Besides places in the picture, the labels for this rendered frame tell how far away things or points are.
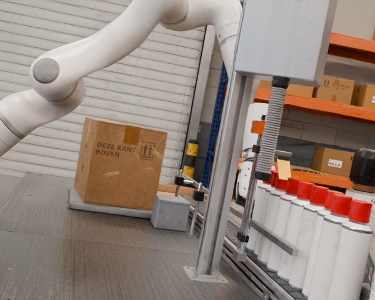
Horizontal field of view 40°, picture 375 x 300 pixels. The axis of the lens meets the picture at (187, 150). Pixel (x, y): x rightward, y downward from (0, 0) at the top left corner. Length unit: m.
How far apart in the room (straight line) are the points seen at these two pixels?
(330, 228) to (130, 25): 0.81
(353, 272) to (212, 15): 0.84
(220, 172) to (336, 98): 4.21
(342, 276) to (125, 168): 0.96
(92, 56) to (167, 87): 4.10
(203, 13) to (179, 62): 4.07
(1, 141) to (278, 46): 0.79
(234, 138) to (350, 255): 0.39
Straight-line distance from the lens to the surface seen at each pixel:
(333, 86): 5.28
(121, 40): 1.45
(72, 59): 1.42
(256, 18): 1.10
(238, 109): 1.14
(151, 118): 5.50
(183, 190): 2.36
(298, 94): 5.13
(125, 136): 1.68
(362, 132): 6.23
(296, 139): 5.94
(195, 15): 1.52
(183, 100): 5.52
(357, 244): 0.89
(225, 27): 1.44
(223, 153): 1.12
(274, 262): 1.14
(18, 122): 1.46
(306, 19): 1.07
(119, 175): 1.69
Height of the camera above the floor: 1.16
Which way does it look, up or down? 3 degrees down
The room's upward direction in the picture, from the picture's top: 10 degrees clockwise
